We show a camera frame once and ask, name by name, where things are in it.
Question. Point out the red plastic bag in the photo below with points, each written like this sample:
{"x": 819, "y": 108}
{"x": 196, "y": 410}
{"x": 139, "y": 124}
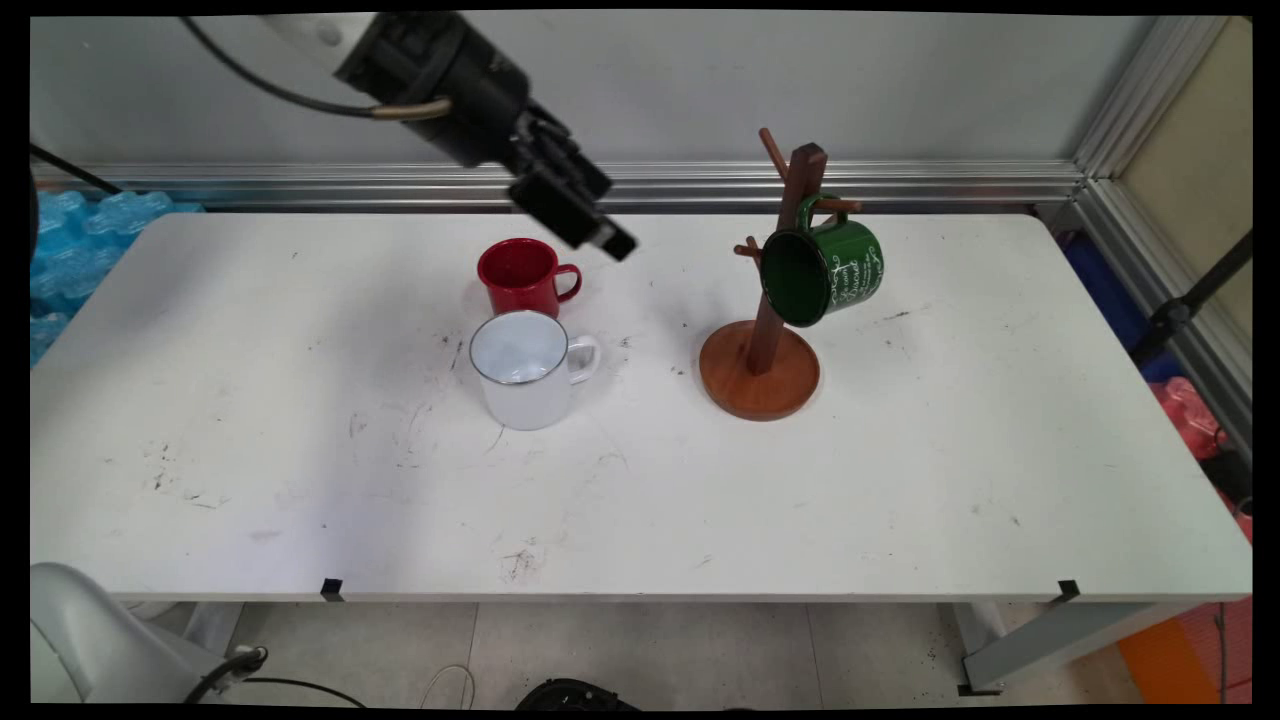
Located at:
{"x": 1190, "y": 420}

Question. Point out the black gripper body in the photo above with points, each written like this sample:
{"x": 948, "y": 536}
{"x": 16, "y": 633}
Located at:
{"x": 450, "y": 85}

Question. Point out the black table edge clip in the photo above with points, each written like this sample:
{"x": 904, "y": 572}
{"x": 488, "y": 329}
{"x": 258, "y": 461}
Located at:
{"x": 1068, "y": 590}
{"x": 331, "y": 590}

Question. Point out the orange box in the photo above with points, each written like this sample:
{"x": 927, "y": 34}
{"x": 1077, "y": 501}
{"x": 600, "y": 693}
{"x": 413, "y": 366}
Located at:
{"x": 1170, "y": 655}

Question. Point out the black tripod leg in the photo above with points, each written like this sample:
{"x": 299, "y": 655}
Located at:
{"x": 1190, "y": 295}

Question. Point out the brown wooden mug tree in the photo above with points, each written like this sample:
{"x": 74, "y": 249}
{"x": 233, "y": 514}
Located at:
{"x": 760, "y": 385}

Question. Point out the blue plastic bag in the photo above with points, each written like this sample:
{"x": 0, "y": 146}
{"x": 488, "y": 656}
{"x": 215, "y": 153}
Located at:
{"x": 1110, "y": 295}

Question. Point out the grey table leg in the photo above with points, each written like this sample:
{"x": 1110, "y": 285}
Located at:
{"x": 1050, "y": 640}

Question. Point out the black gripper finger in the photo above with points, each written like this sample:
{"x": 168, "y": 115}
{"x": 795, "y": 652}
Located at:
{"x": 570, "y": 215}
{"x": 565, "y": 160}

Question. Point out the black object on floor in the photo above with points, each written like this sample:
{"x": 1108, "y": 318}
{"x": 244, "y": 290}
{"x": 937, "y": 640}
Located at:
{"x": 575, "y": 695}

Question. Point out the red enamel mug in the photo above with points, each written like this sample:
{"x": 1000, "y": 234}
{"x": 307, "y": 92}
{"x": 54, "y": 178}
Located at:
{"x": 520, "y": 285}

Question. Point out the blue bubble wrap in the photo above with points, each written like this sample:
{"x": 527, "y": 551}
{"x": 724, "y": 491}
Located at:
{"x": 80, "y": 250}

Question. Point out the grey white robot base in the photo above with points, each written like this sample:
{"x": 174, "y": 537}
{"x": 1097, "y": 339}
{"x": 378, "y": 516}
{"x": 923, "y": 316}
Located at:
{"x": 90, "y": 640}

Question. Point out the green enamel mug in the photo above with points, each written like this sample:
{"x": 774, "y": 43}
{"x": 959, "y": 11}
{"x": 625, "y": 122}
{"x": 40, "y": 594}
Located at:
{"x": 845, "y": 270}

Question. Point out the horizontal aluminium frame rail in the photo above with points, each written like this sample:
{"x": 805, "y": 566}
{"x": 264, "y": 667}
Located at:
{"x": 300, "y": 185}

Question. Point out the white enamel mug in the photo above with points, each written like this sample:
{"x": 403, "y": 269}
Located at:
{"x": 525, "y": 395}

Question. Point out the aluminium side frame rail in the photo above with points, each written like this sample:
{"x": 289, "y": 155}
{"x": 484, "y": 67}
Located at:
{"x": 1180, "y": 290}

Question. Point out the upright aluminium frame post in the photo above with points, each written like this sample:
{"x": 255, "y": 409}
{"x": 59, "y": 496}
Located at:
{"x": 1140, "y": 95}

